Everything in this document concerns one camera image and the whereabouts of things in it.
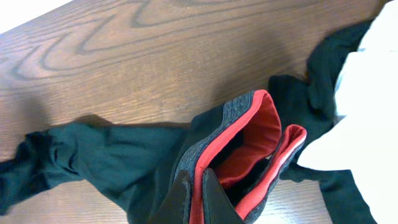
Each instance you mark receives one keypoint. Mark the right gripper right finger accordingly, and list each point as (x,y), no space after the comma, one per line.
(216,205)

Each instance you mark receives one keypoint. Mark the white garment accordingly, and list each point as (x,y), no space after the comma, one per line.
(364,137)

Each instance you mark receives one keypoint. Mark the black pants red waistband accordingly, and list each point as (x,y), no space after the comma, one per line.
(242,140)

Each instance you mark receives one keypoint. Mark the black t-shirt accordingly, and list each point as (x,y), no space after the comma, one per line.
(310,104)

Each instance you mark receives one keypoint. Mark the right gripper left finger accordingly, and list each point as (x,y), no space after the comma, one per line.
(175,208)

